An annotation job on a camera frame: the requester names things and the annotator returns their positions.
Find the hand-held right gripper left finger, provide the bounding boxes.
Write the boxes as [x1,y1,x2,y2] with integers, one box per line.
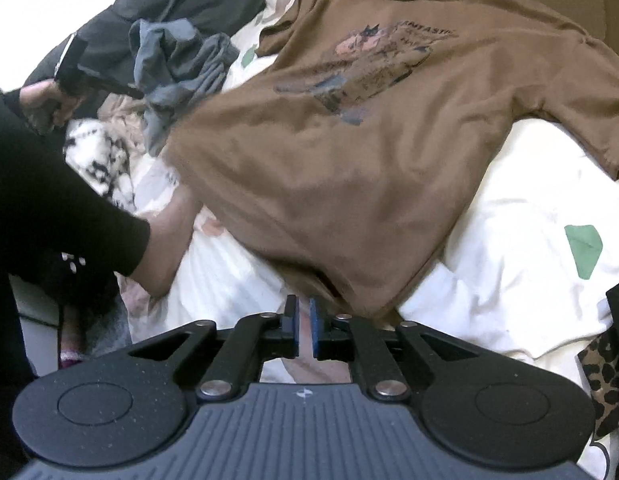
[126,294,300,402]

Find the black white fuzzy cloth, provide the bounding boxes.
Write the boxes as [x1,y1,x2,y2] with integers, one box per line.
[64,120,136,211]

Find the person's black printed clothing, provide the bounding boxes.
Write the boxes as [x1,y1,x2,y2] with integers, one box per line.
[0,110,152,411]

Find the leopard print cloth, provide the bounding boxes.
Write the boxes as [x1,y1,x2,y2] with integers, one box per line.
[575,330,619,438]

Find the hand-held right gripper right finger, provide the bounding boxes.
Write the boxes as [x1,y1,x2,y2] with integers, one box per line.
[309,296,483,402]

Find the brown printed t-shirt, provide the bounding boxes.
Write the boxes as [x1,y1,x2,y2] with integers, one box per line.
[166,0,619,321]

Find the bear printed blanket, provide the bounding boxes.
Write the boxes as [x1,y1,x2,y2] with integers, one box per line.
[64,0,619,480]

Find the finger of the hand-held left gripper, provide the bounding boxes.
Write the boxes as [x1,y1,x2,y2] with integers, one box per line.
[80,70,145,101]

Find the person's left hand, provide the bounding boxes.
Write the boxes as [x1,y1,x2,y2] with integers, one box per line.
[19,80,81,137]

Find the grey blue pants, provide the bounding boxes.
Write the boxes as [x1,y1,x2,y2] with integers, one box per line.
[128,19,240,156]

